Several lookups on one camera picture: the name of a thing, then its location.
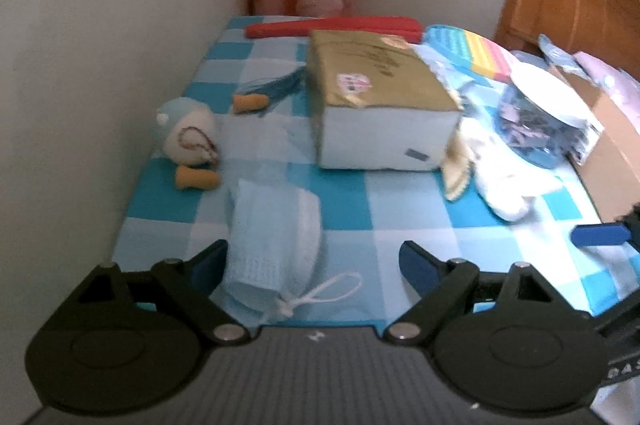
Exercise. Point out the blue and white plush toy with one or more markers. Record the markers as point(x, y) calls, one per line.
point(185, 125)

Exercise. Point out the rainbow pop bubble toy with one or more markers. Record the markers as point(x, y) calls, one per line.
point(480, 52)

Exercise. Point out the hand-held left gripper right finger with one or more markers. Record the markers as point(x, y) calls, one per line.
point(417, 267)

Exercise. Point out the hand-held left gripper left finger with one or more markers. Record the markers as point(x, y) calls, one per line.
point(207, 267)

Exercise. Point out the cream lace cloth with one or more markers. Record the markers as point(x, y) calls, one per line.
point(457, 175)

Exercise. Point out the clear jar with white lid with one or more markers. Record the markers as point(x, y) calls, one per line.
point(540, 125)

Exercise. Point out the golden tissue pack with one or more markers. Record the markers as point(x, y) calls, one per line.
point(375, 70)

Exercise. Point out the pink blanket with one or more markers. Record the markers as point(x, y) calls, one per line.
point(615, 80)

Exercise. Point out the orange foam plug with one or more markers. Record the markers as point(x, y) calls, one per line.
point(197, 179)
point(250, 102)

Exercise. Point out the red flat plastic object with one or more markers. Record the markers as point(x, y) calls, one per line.
point(325, 26)

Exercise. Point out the blue floral pillow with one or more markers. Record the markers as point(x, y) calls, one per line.
point(557, 52)

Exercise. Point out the blue face mask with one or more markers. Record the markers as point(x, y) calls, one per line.
point(270, 235)

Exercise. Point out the blue checkered tablecloth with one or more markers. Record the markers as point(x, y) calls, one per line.
point(350, 205)

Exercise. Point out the cardboard box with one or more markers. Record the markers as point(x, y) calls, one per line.
point(615, 145)

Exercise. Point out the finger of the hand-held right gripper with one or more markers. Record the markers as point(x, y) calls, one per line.
point(600, 236)

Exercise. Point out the blue plastic shoe cover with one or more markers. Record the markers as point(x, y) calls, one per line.
point(280, 85)

